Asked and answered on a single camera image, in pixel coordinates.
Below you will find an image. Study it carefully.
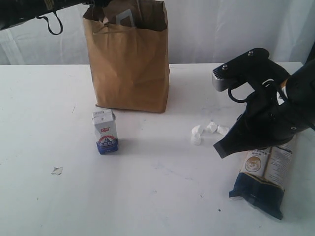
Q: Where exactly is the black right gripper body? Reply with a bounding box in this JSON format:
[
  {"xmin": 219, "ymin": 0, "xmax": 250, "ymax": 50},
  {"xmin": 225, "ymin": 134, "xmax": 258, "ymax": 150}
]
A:
[{"xmin": 240, "ymin": 83, "xmax": 311, "ymax": 148}]

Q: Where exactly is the small blue white milk carton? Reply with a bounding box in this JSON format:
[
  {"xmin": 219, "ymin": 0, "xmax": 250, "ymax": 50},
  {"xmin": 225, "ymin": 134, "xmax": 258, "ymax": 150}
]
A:
[{"xmin": 92, "ymin": 109, "xmax": 119, "ymax": 155}]

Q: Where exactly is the brown standup pouch orange label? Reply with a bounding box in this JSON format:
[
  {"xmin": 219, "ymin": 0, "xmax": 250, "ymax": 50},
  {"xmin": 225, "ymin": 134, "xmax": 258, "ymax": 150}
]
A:
[{"xmin": 103, "ymin": 0, "xmax": 137, "ymax": 27}]

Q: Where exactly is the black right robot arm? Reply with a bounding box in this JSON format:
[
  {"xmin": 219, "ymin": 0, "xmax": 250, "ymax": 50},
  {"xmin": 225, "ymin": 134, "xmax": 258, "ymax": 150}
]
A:
[{"xmin": 214, "ymin": 61, "xmax": 315, "ymax": 158}]

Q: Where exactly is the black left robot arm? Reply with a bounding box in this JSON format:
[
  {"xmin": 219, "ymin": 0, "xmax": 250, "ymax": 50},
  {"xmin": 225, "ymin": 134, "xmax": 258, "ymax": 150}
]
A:
[{"xmin": 0, "ymin": 0, "xmax": 110, "ymax": 30}]

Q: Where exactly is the brown paper bag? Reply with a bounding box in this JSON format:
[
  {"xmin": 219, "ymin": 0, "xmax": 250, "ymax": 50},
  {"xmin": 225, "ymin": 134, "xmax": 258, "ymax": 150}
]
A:
[{"xmin": 83, "ymin": 0, "xmax": 170, "ymax": 113}]

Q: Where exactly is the dark blue biscuit package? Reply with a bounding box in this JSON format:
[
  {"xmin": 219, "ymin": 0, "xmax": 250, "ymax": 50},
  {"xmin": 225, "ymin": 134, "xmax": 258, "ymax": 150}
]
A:
[{"xmin": 229, "ymin": 136, "xmax": 296, "ymax": 220}]

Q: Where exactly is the torn paper scrap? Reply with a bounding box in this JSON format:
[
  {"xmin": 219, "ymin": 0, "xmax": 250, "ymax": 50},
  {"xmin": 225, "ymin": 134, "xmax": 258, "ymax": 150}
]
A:
[{"xmin": 51, "ymin": 167, "xmax": 63, "ymax": 176}]

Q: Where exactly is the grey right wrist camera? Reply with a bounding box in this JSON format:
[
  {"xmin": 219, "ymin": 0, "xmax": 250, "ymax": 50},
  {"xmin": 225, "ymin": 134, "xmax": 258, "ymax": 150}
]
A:
[{"xmin": 211, "ymin": 48, "xmax": 290, "ymax": 92}]

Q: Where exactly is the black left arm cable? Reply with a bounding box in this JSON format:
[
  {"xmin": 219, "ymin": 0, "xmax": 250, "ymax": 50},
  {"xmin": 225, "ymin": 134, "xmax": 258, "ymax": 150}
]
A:
[{"xmin": 35, "ymin": 12, "xmax": 63, "ymax": 35}]

